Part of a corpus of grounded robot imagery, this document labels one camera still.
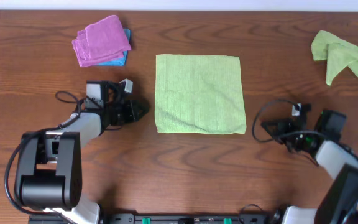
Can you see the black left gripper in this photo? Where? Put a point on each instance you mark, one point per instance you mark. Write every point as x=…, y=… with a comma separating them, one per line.
x=129, y=111

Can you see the crumpled green cloth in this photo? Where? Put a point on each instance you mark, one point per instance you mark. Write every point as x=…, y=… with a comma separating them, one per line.
x=337, y=53

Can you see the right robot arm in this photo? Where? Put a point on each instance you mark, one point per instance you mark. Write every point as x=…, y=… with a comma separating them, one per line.
x=340, y=205

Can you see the folded purple cloth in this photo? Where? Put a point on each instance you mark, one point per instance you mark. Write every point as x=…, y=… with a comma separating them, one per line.
x=100, y=42

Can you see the light green cloth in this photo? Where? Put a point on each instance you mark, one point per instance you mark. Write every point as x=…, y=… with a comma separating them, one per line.
x=199, y=94

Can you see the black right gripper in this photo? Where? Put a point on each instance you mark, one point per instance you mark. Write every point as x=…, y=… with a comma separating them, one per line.
x=288, y=129

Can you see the folded blue cloth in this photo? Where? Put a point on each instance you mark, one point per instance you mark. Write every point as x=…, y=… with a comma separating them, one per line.
x=121, y=61

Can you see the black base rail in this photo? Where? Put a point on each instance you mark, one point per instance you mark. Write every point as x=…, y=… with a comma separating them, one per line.
x=166, y=218

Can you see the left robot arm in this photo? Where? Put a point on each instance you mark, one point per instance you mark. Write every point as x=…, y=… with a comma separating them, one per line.
x=43, y=177

